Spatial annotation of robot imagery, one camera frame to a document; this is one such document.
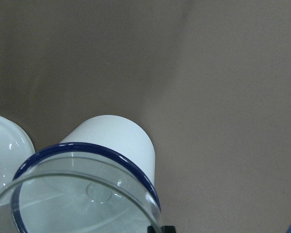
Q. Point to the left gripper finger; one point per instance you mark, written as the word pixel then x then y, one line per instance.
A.
pixel 163 229

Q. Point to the white enamel mug blue rim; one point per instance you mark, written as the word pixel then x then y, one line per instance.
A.
pixel 110 147

